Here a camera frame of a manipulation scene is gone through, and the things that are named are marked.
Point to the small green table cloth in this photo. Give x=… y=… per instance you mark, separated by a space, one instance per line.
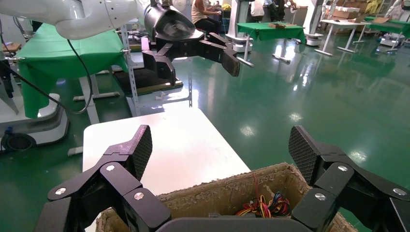
x=275 y=33

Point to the green table cloth with box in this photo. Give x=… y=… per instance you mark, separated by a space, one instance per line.
x=394 y=25

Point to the white table leg frame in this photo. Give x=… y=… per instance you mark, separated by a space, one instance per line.
x=93 y=109

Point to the grey metal shelf rack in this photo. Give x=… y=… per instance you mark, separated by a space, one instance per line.
x=134 y=89

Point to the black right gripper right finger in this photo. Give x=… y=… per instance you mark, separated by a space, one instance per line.
x=333 y=182

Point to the white robot column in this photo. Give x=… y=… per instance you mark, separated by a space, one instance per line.
x=312 y=25
x=238 y=19

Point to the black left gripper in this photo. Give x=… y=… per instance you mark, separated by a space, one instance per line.
x=173 y=32

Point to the white table with legs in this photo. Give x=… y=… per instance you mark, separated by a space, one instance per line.
x=342 y=23

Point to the worn cardboard divider box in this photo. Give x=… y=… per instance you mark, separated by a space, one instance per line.
x=224 y=192

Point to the white grey robot base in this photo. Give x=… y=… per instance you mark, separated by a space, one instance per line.
x=48 y=128

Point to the seated person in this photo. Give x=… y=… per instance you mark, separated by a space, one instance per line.
x=200 y=12

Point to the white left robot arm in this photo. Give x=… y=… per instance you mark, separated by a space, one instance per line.
x=96 y=16

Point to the standing person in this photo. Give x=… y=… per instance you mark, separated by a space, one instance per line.
x=257 y=9

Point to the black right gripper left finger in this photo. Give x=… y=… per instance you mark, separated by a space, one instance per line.
x=121 y=179

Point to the wooden board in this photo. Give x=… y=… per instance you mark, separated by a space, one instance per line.
x=278 y=25

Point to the stacked cardboard boxes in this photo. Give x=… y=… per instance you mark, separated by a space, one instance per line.
x=346 y=13

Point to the large green table cloth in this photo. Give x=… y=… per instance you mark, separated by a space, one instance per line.
x=64 y=54

